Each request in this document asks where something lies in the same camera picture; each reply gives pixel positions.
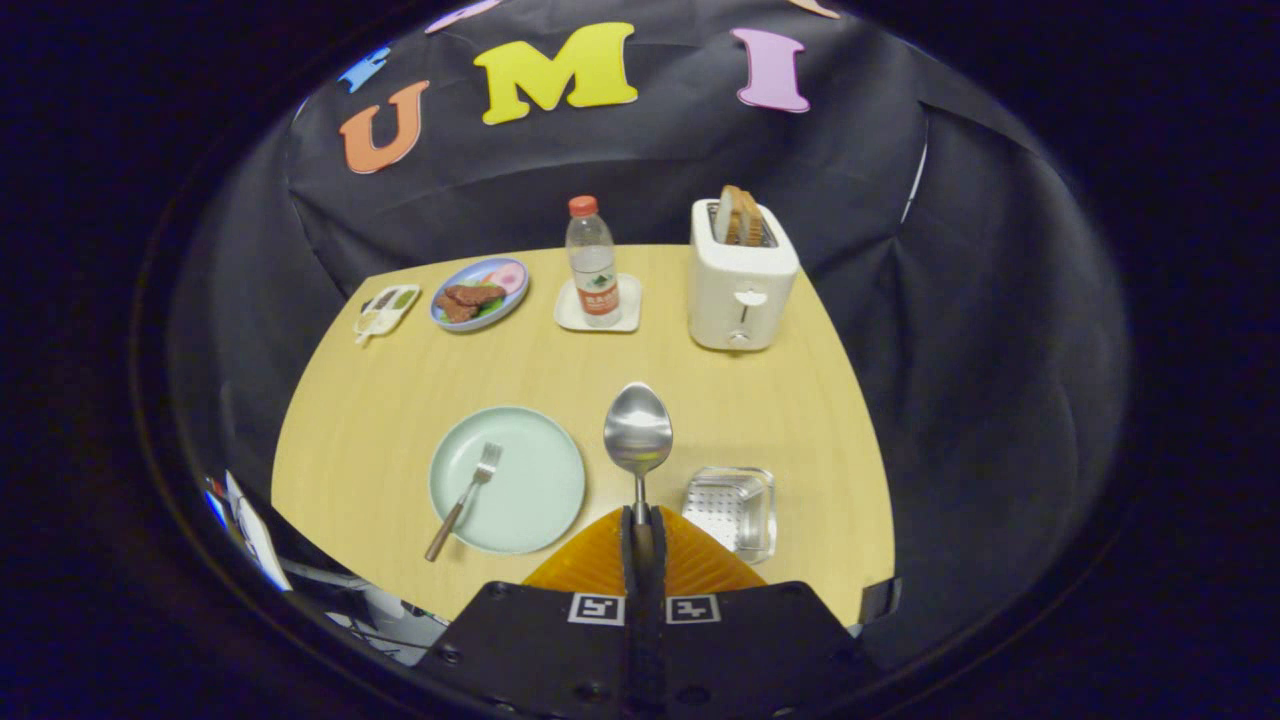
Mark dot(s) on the clear perforated drain tray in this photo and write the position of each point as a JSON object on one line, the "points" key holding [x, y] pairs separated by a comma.
{"points": [[730, 510]]}

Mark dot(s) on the white square coaster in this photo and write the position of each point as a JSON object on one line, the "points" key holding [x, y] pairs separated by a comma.
{"points": [[630, 315]]}

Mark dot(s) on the white box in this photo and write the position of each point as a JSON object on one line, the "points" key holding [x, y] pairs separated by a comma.
{"points": [[400, 625]]}

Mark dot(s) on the light green round plate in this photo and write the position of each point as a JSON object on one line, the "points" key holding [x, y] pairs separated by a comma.
{"points": [[530, 480]]}

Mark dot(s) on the black backdrop cloth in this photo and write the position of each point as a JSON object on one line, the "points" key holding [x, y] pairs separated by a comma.
{"points": [[650, 160]]}

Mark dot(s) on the white divided sauce dish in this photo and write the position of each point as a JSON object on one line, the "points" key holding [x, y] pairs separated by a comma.
{"points": [[390, 300]]}

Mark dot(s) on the white toaster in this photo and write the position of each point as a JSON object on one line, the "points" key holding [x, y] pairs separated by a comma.
{"points": [[740, 280]]}

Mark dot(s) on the blue plate with food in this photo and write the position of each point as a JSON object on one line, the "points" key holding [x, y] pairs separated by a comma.
{"points": [[462, 272]]}

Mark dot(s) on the brown meat slices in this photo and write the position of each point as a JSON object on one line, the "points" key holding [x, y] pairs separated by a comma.
{"points": [[470, 297]]}

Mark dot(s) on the clear water bottle red cap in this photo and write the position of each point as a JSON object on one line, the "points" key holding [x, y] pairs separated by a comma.
{"points": [[592, 260]]}

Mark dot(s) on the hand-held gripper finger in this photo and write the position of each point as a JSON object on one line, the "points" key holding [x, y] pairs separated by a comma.
{"points": [[655, 640], [633, 640]]}

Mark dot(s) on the pink ham slice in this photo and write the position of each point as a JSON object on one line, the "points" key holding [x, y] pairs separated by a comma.
{"points": [[510, 277]]}

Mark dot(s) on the lit blue screen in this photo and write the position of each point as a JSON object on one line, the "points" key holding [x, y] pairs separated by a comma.
{"points": [[215, 505]]}

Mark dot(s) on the white flat panel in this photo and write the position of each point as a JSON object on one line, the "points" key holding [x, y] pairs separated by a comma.
{"points": [[255, 530]]}

